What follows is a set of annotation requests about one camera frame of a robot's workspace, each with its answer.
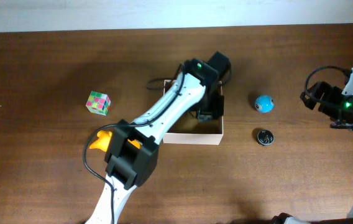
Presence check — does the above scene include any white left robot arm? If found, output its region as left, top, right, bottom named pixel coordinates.
left=83, top=52, right=232, bottom=223

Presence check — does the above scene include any blue ball toy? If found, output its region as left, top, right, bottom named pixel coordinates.
left=254, top=95, right=274, bottom=113

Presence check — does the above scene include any black round tin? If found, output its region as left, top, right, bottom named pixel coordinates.
left=257, top=129, right=275, bottom=146

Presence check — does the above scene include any yellow squishy airplane toy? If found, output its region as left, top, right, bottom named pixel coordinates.
left=87, top=131, right=142, bottom=152

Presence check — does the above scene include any pink cardboard box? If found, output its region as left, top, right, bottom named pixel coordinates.
left=162, top=79, right=224, bottom=146

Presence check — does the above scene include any colourful puzzle cube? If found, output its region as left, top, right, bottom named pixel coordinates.
left=86, top=91, right=111, bottom=116

